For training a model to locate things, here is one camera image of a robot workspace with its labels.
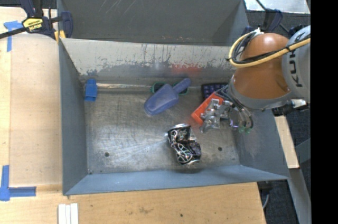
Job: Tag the grey metal bin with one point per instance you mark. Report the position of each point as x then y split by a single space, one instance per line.
126 135

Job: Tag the blue plastic scoop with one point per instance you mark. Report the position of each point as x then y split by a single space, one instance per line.
161 101

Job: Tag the black patterned crushed can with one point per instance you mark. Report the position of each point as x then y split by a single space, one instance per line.
185 146

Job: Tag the green sunglasses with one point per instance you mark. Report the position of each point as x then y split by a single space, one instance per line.
155 86

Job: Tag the black cylinder on white bracket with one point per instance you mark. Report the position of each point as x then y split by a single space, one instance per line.
282 110

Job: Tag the pale wood board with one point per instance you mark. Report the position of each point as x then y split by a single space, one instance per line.
34 112

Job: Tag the orange box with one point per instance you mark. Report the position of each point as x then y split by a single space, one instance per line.
203 109

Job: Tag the black keypad with purple buttons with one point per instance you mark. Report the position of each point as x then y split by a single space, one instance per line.
210 89

